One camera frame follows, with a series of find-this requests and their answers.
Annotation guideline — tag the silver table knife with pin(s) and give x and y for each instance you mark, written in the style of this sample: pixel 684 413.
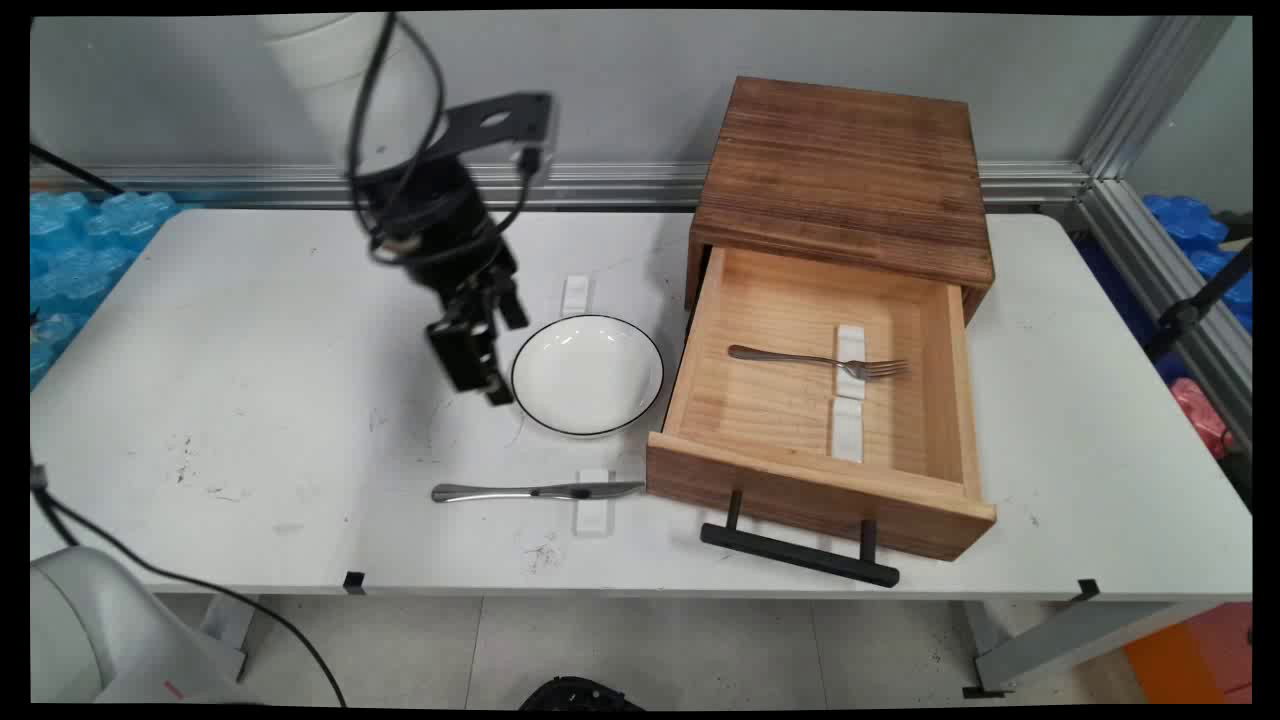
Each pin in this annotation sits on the silver table knife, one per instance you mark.
pixel 520 491

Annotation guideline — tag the white plate with black rim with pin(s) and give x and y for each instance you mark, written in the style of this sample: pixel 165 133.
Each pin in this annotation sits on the white plate with black rim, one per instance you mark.
pixel 587 375

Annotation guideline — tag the white cutlery rest block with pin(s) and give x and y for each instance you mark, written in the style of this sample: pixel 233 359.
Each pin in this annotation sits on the white cutlery rest block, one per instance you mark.
pixel 576 295
pixel 847 435
pixel 592 515
pixel 851 340

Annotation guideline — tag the horizontal aluminium frame rail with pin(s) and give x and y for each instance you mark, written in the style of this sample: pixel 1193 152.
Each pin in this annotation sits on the horizontal aluminium frame rail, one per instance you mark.
pixel 250 185

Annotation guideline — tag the aluminium frame corner post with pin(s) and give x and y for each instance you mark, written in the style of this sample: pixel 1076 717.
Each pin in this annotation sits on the aluminium frame corner post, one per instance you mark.
pixel 1160 90

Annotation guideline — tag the grey table leg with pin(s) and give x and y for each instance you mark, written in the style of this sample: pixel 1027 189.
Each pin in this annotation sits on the grey table leg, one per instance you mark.
pixel 1080 640
pixel 230 625

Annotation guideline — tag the black stand pole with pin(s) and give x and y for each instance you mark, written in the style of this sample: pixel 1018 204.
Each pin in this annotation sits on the black stand pole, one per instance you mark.
pixel 1195 305

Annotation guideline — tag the dark blue foam mat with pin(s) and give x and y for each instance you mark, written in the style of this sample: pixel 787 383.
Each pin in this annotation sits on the dark blue foam mat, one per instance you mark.
pixel 1195 225

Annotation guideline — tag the light blue foam mat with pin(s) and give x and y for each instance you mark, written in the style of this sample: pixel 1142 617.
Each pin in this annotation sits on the light blue foam mat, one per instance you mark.
pixel 80 260

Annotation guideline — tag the silver fork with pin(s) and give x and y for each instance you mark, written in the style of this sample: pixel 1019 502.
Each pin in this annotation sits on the silver fork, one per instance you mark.
pixel 800 358

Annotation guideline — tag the dark wooden cabinet box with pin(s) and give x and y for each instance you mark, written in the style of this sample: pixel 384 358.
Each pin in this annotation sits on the dark wooden cabinet box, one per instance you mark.
pixel 850 170

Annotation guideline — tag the orange floor panel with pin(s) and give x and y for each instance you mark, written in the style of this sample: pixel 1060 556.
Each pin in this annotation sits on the orange floor panel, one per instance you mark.
pixel 1195 655

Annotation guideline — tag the pink foam piece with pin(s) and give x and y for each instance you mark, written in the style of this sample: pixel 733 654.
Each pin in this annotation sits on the pink foam piece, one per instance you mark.
pixel 1200 410

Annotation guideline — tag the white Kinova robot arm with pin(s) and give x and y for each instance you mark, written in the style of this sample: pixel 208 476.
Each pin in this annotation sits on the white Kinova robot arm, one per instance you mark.
pixel 340 70

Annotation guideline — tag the light wooden drawer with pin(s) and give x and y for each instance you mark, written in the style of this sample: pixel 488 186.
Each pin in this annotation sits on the light wooden drawer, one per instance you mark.
pixel 780 400

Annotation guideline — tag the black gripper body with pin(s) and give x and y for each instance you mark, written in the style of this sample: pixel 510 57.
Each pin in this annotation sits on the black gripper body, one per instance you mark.
pixel 440 220

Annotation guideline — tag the black round floor object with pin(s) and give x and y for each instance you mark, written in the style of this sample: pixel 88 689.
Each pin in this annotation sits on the black round floor object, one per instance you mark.
pixel 580 695

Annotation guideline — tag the black table edge clip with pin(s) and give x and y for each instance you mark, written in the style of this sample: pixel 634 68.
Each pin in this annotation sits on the black table edge clip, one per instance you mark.
pixel 1088 589
pixel 353 582

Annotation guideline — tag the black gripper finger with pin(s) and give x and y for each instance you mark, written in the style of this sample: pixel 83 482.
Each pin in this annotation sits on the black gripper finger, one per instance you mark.
pixel 470 350
pixel 508 300

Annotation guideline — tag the aluminium frame side rail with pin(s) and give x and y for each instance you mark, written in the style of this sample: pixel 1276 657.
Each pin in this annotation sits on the aluminium frame side rail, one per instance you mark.
pixel 1170 290

